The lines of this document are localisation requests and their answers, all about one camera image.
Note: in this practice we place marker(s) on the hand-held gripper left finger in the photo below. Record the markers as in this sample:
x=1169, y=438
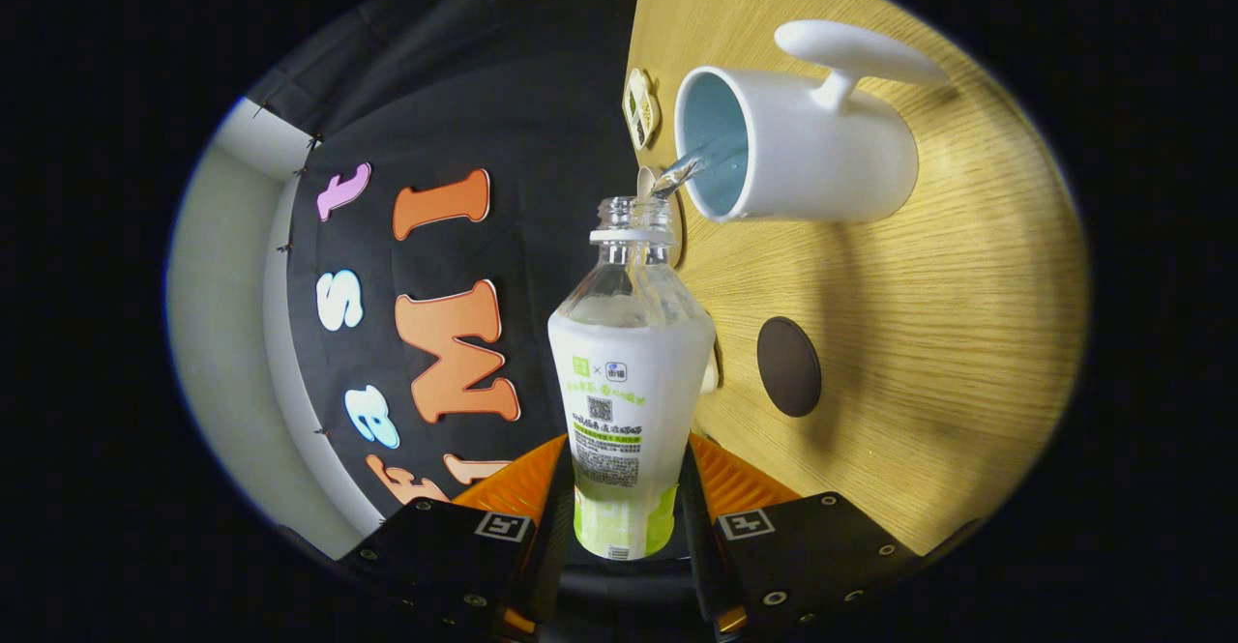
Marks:
x=440, y=551

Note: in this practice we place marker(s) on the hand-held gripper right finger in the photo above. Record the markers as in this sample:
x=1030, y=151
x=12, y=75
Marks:
x=812, y=546

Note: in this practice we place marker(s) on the round dark brown coaster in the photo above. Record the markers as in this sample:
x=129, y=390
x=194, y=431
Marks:
x=789, y=367

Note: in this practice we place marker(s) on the clear juice bottle white label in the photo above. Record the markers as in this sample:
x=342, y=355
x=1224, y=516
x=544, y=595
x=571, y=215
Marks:
x=629, y=392

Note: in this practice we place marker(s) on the white cup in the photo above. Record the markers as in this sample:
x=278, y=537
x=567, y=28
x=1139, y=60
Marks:
x=832, y=160

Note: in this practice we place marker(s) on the wooden table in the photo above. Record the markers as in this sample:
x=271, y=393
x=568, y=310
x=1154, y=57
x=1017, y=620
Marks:
x=928, y=334

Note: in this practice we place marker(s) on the black backdrop cloth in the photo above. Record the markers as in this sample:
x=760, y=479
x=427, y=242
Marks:
x=542, y=121

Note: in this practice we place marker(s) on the white divided sauce dish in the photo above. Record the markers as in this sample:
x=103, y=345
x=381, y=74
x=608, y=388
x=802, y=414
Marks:
x=640, y=109

